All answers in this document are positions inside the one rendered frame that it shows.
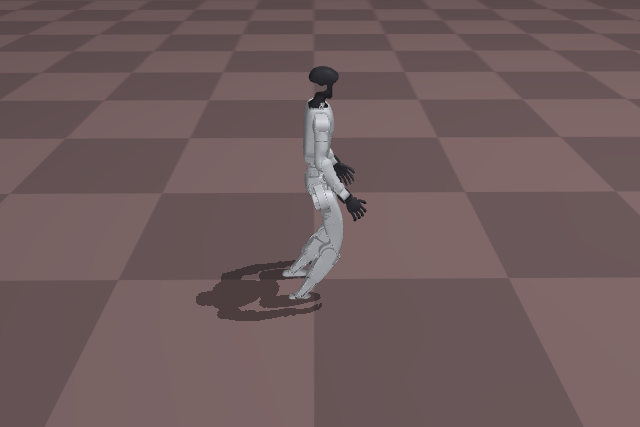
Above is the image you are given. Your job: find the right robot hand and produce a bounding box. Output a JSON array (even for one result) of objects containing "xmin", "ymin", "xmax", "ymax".
[{"xmin": 337, "ymin": 188, "xmax": 366, "ymax": 221}]

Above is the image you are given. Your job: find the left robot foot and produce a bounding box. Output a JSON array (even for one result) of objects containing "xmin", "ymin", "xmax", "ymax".
[{"xmin": 282, "ymin": 268, "xmax": 308, "ymax": 277}]

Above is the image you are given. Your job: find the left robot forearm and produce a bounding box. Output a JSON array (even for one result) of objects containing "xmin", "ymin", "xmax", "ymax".
[{"xmin": 328, "ymin": 147, "xmax": 338, "ymax": 165}]

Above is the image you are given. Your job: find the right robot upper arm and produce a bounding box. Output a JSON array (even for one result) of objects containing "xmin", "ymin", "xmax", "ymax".
[{"xmin": 313, "ymin": 114, "xmax": 332, "ymax": 172}]

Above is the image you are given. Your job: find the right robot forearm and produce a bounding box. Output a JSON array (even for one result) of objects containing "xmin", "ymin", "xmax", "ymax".
[{"xmin": 321, "ymin": 159, "xmax": 350, "ymax": 201}]

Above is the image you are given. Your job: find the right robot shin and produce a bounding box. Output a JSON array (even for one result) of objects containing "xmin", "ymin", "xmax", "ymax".
[{"xmin": 296, "ymin": 248, "xmax": 340, "ymax": 298}]

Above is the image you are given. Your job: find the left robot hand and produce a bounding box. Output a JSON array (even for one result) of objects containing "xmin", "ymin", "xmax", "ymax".
[{"xmin": 333, "ymin": 155, "xmax": 355, "ymax": 186}]

